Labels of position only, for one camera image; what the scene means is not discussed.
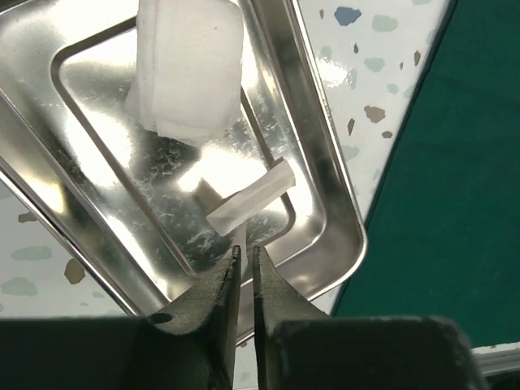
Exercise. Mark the green surgical drape cloth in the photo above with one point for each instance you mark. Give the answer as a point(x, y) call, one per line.
point(444, 226)

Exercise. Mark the stainless steel tray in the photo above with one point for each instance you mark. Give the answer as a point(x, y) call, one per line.
point(132, 205)

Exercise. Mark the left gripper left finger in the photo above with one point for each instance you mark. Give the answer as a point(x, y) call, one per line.
point(188, 344)

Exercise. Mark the white paper strip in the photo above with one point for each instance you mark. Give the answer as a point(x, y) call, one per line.
point(248, 202)
point(241, 242)

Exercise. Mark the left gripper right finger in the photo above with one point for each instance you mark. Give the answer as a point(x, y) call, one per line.
point(300, 347)

